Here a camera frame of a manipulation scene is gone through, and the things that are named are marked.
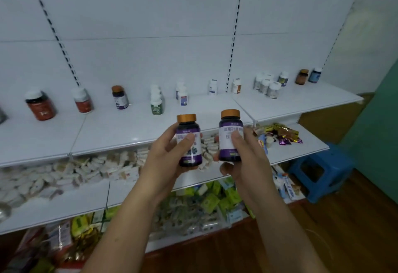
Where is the amber brown-cap bottle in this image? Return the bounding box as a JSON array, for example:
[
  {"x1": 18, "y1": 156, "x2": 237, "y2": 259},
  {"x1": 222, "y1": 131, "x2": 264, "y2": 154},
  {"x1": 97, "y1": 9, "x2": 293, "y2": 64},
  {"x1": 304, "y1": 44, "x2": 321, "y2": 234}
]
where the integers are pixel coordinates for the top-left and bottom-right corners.
[{"x1": 294, "y1": 68, "x2": 310, "y2": 85}]

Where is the pile of mixed packets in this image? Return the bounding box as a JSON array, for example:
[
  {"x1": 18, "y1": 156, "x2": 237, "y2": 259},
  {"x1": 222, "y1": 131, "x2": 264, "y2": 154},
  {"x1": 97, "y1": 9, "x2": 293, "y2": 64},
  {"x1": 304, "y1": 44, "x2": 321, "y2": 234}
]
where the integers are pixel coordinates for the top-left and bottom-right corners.
[{"x1": 6, "y1": 206, "x2": 120, "y2": 273}]

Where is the pile of gold purple candies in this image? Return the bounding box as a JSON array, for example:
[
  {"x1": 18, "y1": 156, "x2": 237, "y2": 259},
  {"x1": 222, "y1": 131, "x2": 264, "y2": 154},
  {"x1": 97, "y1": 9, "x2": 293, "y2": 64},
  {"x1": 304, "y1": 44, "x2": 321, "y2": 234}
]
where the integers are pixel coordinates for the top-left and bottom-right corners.
[{"x1": 253, "y1": 122, "x2": 304, "y2": 146}]

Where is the pile of white blue boxes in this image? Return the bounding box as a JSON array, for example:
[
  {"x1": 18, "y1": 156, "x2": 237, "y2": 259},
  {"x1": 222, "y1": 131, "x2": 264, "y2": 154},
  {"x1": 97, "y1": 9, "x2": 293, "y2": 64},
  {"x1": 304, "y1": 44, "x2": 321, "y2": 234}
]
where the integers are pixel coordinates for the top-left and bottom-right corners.
[{"x1": 270, "y1": 163, "x2": 307, "y2": 202}]

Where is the blue plastic stool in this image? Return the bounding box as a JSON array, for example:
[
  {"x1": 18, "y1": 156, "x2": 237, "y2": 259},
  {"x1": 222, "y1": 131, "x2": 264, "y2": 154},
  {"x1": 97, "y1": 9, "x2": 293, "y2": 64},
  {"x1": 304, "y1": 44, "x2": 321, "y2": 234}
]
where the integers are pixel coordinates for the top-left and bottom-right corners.
[{"x1": 287, "y1": 144, "x2": 355, "y2": 204}]

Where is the blue label white bottle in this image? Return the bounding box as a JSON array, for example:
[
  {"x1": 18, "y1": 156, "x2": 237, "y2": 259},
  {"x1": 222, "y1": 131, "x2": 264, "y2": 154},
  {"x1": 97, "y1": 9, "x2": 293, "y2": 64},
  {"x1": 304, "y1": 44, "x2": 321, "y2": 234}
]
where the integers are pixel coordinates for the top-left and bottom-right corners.
[
  {"x1": 177, "y1": 86, "x2": 189, "y2": 107},
  {"x1": 175, "y1": 80, "x2": 187, "y2": 100}
]

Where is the person's left forearm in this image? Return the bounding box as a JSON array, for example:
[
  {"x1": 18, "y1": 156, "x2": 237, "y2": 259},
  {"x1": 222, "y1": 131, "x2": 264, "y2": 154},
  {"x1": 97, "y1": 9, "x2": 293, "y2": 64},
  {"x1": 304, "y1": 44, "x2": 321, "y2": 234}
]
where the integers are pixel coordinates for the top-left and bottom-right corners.
[{"x1": 80, "y1": 188, "x2": 165, "y2": 273}]

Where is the red bottle white cap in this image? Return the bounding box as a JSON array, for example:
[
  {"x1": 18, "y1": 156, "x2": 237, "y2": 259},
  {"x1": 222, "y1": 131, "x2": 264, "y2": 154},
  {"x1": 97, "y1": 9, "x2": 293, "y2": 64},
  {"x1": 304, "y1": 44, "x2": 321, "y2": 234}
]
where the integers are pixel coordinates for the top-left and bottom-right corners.
[{"x1": 24, "y1": 89, "x2": 57, "y2": 122}]

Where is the person's left hand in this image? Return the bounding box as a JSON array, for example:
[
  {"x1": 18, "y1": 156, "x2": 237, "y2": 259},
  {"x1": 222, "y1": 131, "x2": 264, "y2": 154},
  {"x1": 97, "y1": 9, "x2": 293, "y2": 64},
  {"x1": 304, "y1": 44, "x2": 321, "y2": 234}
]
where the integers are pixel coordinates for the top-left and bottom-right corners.
[{"x1": 138, "y1": 122, "x2": 203, "y2": 205}]

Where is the person's right hand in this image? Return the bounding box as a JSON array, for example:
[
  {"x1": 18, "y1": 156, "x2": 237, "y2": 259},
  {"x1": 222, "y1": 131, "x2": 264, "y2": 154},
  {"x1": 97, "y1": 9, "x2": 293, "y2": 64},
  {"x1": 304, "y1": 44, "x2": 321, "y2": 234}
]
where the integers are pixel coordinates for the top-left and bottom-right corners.
[{"x1": 214, "y1": 126, "x2": 276, "y2": 208}]

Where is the blue packet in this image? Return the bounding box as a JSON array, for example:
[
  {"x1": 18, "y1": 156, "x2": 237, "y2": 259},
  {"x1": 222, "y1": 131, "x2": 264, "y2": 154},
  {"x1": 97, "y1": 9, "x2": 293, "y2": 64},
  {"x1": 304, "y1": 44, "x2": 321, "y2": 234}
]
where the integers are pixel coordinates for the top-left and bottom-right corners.
[{"x1": 258, "y1": 134, "x2": 269, "y2": 155}]

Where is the person's right forearm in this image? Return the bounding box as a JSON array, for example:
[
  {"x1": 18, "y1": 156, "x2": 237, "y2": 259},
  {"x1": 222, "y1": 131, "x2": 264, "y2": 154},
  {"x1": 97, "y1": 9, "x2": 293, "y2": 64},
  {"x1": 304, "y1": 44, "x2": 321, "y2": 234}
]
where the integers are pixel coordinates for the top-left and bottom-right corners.
[{"x1": 248, "y1": 188, "x2": 330, "y2": 273}]

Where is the dark bottle light-blue label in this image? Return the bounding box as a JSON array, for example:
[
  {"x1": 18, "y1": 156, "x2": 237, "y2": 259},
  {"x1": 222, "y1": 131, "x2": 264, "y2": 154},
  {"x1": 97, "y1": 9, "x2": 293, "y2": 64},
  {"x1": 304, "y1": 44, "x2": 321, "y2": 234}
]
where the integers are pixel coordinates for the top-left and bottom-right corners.
[{"x1": 308, "y1": 66, "x2": 323, "y2": 84}]

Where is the pile of green packets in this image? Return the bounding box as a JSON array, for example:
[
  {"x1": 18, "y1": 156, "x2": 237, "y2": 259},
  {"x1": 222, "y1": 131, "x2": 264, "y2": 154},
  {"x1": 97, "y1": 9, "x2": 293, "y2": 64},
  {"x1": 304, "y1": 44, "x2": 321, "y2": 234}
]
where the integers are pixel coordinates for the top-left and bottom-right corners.
[{"x1": 174, "y1": 176, "x2": 257, "y2": 220}]

